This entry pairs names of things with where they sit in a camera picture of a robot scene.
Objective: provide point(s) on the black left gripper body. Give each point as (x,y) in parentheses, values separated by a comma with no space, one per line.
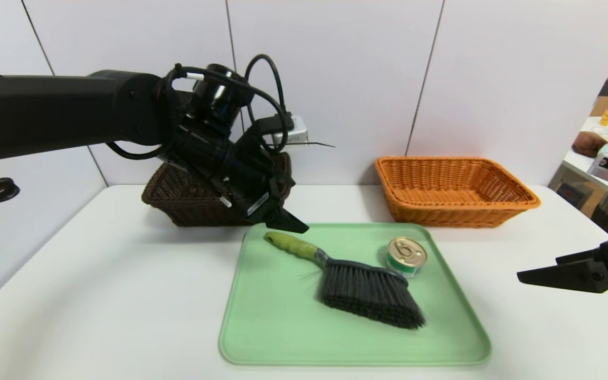
(259,205)

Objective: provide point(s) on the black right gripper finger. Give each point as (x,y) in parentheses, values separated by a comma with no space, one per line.
(573,275)
(589,256)

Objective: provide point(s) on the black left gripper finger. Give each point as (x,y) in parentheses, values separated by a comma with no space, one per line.
(285,221)

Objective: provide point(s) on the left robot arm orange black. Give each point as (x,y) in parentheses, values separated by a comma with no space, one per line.
(72,111)

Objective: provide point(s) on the dark brown wicker basket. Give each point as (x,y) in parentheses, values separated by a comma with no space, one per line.
(177,203)

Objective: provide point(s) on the orange wicker basket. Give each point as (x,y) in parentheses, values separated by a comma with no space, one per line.
(441,214)

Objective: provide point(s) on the white side table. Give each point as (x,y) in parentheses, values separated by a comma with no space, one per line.
(578,163)

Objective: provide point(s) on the brown round object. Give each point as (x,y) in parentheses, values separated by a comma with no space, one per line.
(589,144)

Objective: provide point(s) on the gold lid tin can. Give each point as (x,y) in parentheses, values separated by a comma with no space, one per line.
(407,252)

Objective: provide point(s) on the light green plastic tray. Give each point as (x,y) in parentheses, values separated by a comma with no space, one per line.
(335,338)

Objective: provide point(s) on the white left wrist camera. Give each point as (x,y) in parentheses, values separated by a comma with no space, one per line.
(296,132)

